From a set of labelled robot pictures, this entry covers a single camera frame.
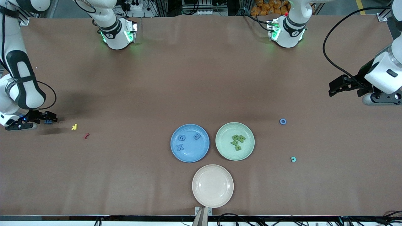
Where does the orange items pile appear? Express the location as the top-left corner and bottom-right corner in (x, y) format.
(250, 0), (289, 16)

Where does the blue plate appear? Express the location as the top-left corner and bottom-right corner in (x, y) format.
(171, 124), (210, 163)

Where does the aluminium frame rail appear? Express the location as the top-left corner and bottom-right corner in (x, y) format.
(17, 6), (58, 25)
(378, 0), (396, 22)

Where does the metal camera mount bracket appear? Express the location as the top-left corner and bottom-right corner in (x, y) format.
(192, 206), (213, 226)

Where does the green plate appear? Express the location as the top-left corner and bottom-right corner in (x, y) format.
(215, 122), (255, 161)

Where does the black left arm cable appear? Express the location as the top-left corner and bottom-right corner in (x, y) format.
(323, 6), (393, 84)

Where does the beige plate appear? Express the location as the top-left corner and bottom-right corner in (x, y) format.
(192, 164), (234, 208)

